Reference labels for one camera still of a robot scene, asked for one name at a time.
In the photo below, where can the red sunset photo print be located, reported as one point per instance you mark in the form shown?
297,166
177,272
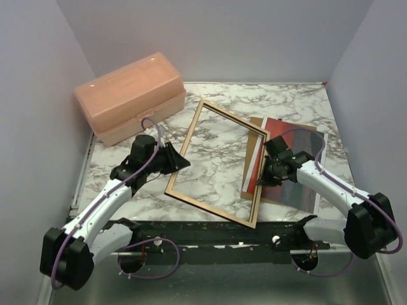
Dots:
286,178

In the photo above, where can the aluminium extrusion rail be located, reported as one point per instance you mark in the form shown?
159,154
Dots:
73,211

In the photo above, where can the clear acrylic glass sheet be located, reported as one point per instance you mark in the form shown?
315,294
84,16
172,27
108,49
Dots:
296,195

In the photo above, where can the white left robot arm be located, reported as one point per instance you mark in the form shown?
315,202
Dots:
66,255

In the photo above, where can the wooden picture frame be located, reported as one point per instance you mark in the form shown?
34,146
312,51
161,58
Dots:
215,146

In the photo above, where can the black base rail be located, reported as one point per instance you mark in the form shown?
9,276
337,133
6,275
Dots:
199,242

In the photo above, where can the pink plastic storage box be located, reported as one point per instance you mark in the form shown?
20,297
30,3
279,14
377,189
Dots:
115,103

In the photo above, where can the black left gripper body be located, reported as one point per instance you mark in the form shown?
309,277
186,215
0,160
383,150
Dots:
156,165

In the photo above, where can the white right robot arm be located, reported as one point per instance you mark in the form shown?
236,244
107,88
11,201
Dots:
368,226

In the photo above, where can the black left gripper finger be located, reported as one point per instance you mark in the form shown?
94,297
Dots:
171,169
175,159

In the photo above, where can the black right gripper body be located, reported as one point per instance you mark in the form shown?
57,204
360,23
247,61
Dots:
271,171

